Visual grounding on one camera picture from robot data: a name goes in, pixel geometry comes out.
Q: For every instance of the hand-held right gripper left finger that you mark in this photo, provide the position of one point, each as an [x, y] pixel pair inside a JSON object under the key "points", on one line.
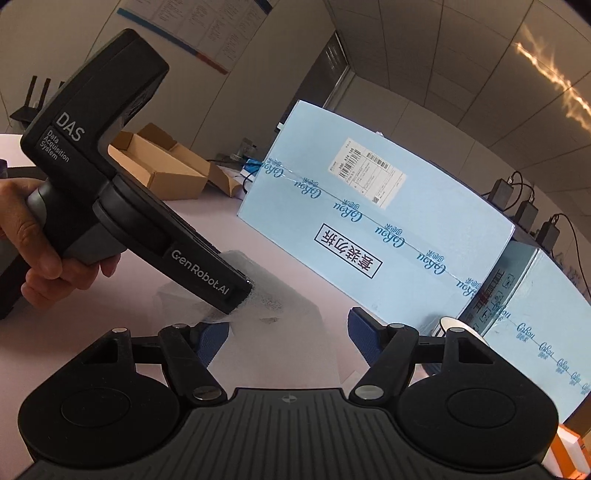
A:
{"points": [[216, 341]]}

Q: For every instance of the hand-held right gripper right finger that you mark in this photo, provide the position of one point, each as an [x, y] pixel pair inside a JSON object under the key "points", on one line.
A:
{"points": [[364, 334]]}

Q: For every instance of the white shopping bag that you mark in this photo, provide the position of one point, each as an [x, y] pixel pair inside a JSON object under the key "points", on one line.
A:
{"points": [[286, 314]]}

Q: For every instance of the person's left hand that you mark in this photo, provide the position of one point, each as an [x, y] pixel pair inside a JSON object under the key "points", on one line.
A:
{"points": [[23, 230]]}

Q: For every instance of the open brown cardboard box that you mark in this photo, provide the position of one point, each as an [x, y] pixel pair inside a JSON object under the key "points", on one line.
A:
{"points": [[152, 161]]}

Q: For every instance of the white tape roll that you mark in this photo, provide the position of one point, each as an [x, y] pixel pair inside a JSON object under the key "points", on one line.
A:
{"points": [[450, 321]]}

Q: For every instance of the black router with antennas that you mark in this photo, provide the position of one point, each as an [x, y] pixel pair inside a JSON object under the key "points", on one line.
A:
{"points": [[25, 117]]}

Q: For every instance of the grey power socket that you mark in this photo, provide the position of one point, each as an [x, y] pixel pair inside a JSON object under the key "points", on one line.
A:
{"points": [[242, 147]]}

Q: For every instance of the blue tissue box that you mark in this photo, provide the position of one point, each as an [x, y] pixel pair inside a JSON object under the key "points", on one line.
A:
{"points": [[253, 168]]}

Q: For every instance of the black power adapter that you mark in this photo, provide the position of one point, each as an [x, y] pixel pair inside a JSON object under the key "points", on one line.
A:
{"points": [[548, 232], [526, 214], [501, 191]]}

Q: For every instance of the dark glass door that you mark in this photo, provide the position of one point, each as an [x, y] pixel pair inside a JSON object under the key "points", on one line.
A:
{"points": [[334, 74]]}

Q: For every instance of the wall poster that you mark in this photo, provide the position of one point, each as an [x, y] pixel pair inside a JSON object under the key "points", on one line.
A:
{"points": [[194, 32]]}

